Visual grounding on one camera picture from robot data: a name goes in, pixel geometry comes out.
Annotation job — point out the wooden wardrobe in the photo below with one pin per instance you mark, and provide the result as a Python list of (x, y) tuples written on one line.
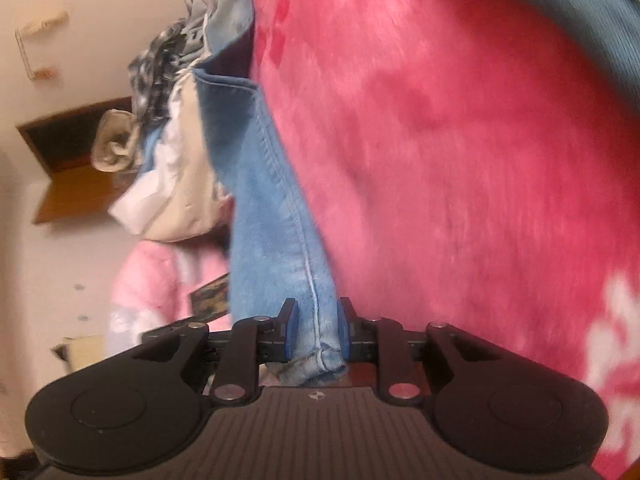
[(70, 180)]

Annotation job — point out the light blue garment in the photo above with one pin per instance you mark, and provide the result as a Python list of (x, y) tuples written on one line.
[(152, 150)]

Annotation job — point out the pink floral blanket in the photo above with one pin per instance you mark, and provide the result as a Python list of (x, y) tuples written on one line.
[(450, 160)]

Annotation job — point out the white garment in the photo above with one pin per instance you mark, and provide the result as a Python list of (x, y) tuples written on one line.
[(145, 195)]

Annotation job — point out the torn tape strip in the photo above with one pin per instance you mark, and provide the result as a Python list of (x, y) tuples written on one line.
[(47, 21)]

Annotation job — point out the khaki pants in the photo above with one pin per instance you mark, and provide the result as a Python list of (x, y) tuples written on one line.
[(115, 145)]

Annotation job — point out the blue denim jeans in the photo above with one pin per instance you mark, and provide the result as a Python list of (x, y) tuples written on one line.
[(265, 200)]

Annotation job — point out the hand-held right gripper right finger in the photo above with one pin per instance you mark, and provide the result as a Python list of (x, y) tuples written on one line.
[(345, 332)]

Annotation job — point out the plaid shirt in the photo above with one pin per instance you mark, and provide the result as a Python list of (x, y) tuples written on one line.
[(160, 70)]

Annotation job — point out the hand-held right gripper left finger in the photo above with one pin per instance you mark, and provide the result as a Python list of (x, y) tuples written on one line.
[(289, 332)]

